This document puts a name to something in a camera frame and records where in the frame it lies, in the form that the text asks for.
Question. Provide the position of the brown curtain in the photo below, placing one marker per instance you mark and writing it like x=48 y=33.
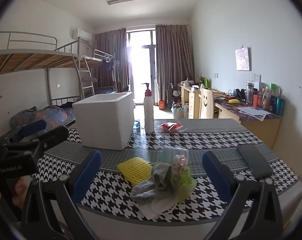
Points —
x=174 y=57
x=114 y=70

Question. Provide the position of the left brown curtain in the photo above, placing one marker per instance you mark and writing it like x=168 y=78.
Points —
x=114 y=70

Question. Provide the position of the black smartphone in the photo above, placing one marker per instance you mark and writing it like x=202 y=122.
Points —
x=256 y=162

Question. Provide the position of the grey sock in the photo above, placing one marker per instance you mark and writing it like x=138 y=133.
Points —
x=159 y=185

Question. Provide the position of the smiley wooden chair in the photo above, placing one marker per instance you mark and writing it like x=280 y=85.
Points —
x=206 y=103

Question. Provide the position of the white air conditioner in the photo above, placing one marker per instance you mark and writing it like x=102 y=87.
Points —
x=79 y=33

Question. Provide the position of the glass balcony door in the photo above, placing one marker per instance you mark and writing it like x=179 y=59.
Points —
x=141 y=45

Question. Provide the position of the blue plaid quilt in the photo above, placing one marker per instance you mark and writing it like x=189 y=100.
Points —
x=53 y=115

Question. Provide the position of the red snack packet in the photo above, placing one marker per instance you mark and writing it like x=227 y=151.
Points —
x=170 y=127

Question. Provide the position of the blue face mask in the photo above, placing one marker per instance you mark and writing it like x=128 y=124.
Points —
x=167 y=155

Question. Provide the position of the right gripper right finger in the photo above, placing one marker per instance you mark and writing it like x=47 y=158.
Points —
x=234 y=190

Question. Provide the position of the white foam box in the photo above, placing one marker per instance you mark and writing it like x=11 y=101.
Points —
x=105 y=121

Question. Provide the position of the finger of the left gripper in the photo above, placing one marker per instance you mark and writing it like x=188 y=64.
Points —
x=53 y=138
x=33 y=128

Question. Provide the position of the floral green tissue pack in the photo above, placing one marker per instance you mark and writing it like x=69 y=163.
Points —
x=184 y=183

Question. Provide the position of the right brown curtain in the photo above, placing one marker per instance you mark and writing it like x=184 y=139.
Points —
x=174 y=57

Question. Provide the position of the metal bunk bed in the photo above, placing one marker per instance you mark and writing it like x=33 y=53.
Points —
x=38 y=70

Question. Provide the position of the wooden desk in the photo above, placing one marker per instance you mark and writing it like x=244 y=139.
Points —
x=265 y=130

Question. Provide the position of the orange box on floor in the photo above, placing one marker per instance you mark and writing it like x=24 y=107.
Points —
x=161 y=105

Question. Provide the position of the houndstooth tablecloth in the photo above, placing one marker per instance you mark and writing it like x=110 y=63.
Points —
x=109 y=193

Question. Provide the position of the cartoon wall picture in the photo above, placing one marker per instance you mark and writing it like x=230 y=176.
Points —
x=243 y=59

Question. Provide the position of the papers on desk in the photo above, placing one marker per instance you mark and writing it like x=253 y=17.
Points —
x=256 y=113

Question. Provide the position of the white pump lotion bottle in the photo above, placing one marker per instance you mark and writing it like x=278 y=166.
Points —
x=148 y=110

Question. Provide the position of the yellow object on desk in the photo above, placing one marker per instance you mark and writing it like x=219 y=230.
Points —
x=232 y=101

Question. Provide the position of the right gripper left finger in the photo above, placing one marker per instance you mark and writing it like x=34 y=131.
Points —
x=70 y=189

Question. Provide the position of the teal bottle on desk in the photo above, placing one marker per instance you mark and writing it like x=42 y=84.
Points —
x=280 y=103

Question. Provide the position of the white bucket on floor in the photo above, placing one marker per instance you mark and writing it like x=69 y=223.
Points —
x=177 y=111

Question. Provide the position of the left hand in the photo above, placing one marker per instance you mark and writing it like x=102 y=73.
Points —
x=19 y=192

